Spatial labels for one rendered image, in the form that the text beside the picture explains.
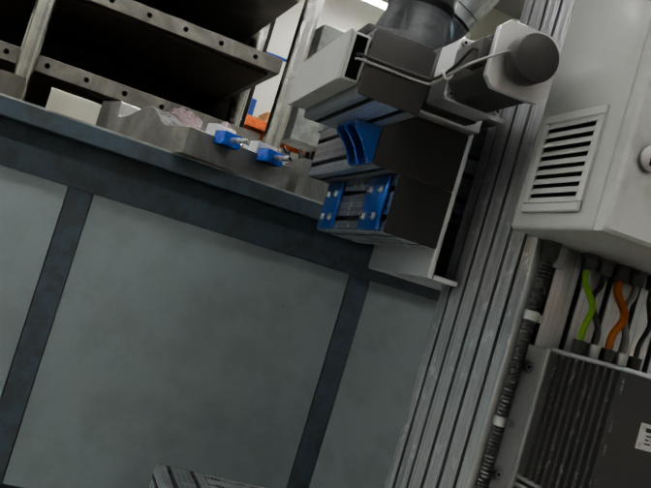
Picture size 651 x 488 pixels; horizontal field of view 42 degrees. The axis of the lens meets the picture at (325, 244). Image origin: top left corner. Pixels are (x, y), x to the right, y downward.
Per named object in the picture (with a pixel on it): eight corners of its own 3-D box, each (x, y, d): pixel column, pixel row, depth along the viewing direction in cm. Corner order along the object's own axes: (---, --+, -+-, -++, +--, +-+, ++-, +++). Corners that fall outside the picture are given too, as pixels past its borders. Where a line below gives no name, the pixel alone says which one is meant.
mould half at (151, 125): (285, 191, 182) (299, 143, 183) (181, 152, 167) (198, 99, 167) (180, 176, 222) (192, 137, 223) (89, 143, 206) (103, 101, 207)
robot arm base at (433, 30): (463, 67, 140) (480, 11, 140) (382, 34, 136) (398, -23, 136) (426, 81, 154) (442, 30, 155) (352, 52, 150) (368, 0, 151)
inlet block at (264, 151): (295, 175, 173) (303, 150, 173) (276, 167, 170) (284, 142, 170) (262, 171, 183) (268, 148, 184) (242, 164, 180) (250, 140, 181)
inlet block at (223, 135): (253, 158, 166) (261, 133, 167) (232, 150, 163) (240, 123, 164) (220, 155, 177) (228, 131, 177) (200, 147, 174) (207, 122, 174)
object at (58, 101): (124, 173, 252) (141, 118, 253) (33, 144, 243) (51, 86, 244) (108, 178, 299) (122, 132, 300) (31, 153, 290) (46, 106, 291)
